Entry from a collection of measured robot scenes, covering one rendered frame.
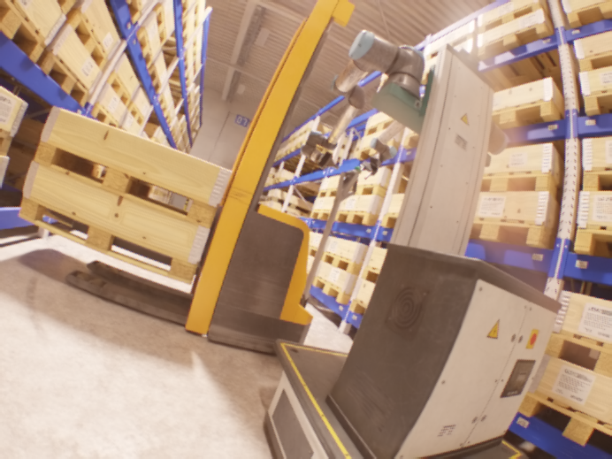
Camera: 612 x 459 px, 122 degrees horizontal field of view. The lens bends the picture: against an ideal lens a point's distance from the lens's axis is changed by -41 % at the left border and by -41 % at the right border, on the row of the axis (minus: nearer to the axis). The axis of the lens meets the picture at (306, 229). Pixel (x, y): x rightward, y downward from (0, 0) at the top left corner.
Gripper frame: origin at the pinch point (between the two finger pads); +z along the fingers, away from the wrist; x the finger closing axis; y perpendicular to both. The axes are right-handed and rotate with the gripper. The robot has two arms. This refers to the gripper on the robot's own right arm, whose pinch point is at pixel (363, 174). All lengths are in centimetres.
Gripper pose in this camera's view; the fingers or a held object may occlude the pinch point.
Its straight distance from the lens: 231.2
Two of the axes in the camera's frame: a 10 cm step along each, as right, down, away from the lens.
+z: -6.6, 6.4, -4.0
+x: -7.5, -5.4, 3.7
